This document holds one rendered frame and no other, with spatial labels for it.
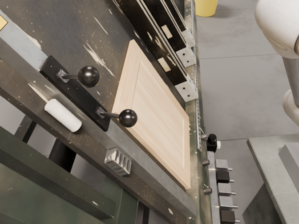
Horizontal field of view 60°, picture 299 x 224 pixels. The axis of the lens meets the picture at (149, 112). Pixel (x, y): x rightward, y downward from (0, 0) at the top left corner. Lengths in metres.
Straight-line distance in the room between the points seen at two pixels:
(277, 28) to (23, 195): 0.67
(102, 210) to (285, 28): 0.64
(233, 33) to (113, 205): 3.32
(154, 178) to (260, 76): 2.50
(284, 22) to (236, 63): 2.51
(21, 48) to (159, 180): 0.51
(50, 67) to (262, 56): 3.09
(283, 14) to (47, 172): 0.66
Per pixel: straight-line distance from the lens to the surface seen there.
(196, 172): 1.08
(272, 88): 3.03
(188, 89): 1.29
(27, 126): 2.37
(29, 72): 0.54
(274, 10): 0.77
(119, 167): 0.66
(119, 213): 0.74
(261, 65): 3.32
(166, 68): 1.21
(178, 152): 1.04
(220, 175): 1.26
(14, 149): 0.56
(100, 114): 0.59
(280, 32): 0.76
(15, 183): 0.43
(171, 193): 0.85
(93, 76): 0.45
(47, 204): 0.46
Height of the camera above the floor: 1.83
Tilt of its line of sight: 47 degrees down
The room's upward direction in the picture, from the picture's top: straight up
